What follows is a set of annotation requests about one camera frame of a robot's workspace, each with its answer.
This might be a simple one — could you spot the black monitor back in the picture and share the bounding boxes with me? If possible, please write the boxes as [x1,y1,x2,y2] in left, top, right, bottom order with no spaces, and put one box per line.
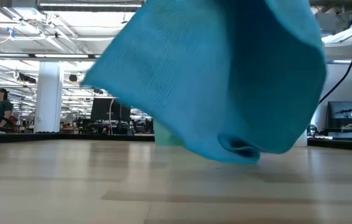
[90,97,132,123]

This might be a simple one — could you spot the black office desk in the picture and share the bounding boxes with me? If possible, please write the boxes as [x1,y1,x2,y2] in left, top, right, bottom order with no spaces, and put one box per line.
[318,126,352,142]

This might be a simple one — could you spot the dark office monitor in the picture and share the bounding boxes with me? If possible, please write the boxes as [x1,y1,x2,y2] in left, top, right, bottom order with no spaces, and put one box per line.
[327,101,352,128]

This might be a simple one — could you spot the blue microfiber towel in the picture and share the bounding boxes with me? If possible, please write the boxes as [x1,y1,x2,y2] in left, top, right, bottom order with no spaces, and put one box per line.
[80,0,328,165]

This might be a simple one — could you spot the green mesh basket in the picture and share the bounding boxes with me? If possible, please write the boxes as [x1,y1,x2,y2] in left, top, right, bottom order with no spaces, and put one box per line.
[153,119,183,146]

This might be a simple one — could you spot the white building column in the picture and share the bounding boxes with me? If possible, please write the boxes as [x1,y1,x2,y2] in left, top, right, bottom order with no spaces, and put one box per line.
[34,61,65,134]

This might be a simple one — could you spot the person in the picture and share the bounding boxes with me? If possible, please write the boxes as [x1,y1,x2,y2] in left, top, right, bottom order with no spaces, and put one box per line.
[0,88,14,133]

